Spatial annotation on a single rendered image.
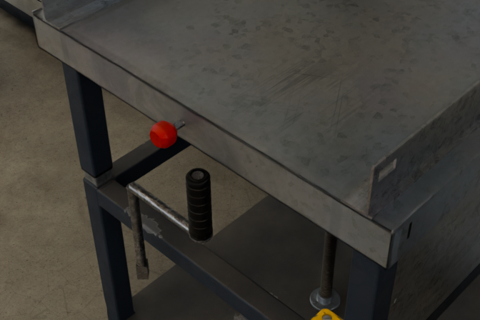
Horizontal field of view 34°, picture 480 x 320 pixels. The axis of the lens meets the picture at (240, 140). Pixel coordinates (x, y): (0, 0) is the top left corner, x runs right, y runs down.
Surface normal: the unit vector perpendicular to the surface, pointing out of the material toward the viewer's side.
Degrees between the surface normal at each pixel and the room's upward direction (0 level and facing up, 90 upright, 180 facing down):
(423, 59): 0
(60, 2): 90
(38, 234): 0
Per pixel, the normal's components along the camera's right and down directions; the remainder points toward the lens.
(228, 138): -0.69, 0.47
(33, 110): 0.00, -0.77
